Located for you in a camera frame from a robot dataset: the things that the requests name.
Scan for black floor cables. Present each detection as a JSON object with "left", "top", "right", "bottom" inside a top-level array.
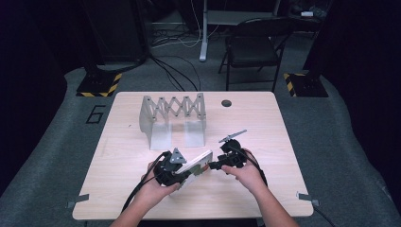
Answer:
[{"left": 148, "top": 54, "right": 202, "bottom": 93}]

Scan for person's right hand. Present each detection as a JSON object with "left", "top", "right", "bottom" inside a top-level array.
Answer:
[{"left": 221, "top": 149, "right": 269, "bottom": 195}]

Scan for grey expandable book rack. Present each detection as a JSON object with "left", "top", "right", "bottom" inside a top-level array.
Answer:
[{"left": 138, "top": 92, "right": 208, "bottom": 151}]

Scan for grey desk top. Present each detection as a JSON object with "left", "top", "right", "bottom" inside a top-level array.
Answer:
[{"left": 206, "top": 9, "right": 279, "bottom": 26}]

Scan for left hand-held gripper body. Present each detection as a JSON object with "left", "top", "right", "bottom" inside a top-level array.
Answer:
[{"left": 153, "top": 147, "right": 187, "bottom": 187}]

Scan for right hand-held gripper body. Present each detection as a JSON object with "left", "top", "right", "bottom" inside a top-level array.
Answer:
[{"left": 218, "top": 129, "right": 249, "bottom": 170}]

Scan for white desk leg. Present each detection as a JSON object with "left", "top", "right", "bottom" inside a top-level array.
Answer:
[{"left": 199, "top": 0, "right": 210, "bottom": 62}]

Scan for grey table edge bracket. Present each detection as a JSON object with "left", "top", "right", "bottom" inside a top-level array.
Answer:
[
  {"left": 296, "top": 191, "right": 321, "bottom": 208},
  {"left": 65, "top": 193, "right": 91, "bottom": 210}
]

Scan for person's left hand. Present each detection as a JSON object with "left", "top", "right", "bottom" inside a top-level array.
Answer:
[{"left": 134, "top": 162, "right": 181, "bottom": 209}]

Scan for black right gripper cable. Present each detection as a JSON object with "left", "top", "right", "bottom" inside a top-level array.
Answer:
[{"left": 231, "top": 146, "right": 337, "bottom": 227}]

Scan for black folding chair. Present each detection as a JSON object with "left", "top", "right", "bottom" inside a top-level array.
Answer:
[{"left": 218, "top": 16, "right": 296, "bottom": 94}]

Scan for caterpillar picture book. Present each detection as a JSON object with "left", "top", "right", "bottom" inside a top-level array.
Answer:
[{"left": 169, "top": 149, "right": 215, "bottom": 191}]

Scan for black yellow striped stand base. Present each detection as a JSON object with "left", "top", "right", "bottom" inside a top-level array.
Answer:
[
  {"left": 76, "top": 71, "right": 123, "bottom": 98},
  {"left": 282, "top": 72, "right": 329, "bottom": 98}
]

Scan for white floor cables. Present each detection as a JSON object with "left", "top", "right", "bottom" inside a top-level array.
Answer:
[{"left": 150, "top": 0, "right": 221, "bottom": 49}]

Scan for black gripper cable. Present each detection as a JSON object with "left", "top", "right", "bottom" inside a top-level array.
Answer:
[
  {"left": 120, "top": 150, "right": 172, "bottom": 215},
  {"left": 231, "top": 146, "right": 337, "bottom": 227}
]

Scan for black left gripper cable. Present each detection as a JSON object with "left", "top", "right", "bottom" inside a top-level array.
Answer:
[{"left": 120, "top": 150, "right": 172, "bottom": 215}]

